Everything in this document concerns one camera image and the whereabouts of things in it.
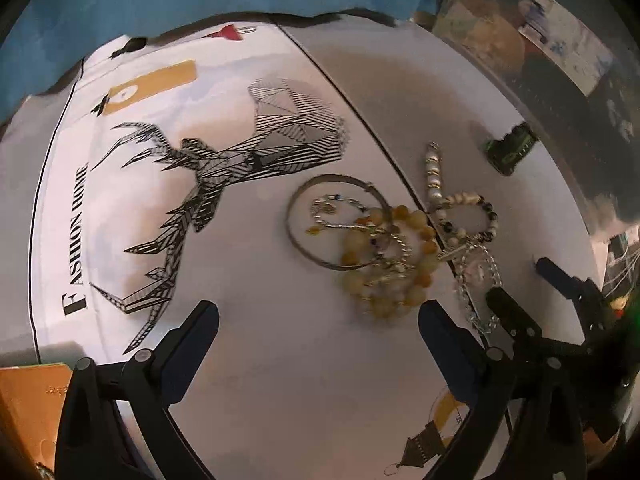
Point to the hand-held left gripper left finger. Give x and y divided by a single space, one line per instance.
197 332

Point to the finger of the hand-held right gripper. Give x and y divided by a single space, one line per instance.
552 272
510 312

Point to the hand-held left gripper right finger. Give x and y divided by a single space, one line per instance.
442 340

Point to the orange metal tray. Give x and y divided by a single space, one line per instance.
25 410

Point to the silver bangle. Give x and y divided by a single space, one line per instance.
326 177

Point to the deer print tablecloth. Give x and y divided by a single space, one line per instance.
300 385

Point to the small black green clip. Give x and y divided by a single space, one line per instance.
510 152

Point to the white paper label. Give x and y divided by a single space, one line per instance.
570 40

